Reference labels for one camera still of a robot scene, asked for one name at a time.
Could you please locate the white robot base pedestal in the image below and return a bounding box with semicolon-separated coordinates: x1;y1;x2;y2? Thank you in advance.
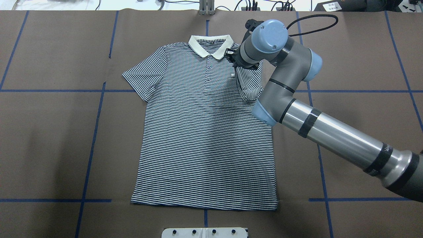
161;227;249;238

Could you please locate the navy white striped polo shirt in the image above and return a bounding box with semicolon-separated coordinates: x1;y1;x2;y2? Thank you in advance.
122;35;278;211

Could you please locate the aluminium frame post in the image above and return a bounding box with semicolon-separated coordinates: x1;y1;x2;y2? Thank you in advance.
198;0;215;16

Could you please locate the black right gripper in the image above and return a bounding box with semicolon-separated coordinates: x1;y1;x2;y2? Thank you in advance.
225;46;260;70

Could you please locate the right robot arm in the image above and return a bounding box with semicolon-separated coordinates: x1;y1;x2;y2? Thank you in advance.
225;19;423;202

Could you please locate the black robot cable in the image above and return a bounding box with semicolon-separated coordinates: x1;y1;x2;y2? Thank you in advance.
245;14;339;37

